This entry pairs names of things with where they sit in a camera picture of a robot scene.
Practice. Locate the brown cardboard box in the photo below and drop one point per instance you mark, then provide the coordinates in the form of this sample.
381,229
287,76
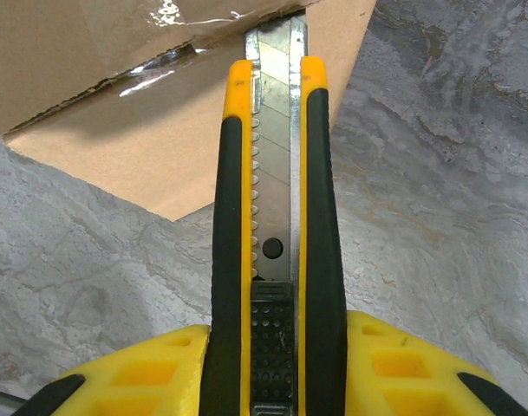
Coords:
116,164

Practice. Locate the yellow black utility knife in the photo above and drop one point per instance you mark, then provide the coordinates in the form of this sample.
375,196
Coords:
229,216

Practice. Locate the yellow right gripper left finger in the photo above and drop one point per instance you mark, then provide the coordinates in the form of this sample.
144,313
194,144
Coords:
185,390

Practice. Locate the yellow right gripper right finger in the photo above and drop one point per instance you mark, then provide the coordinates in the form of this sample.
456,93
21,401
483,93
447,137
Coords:
359,390

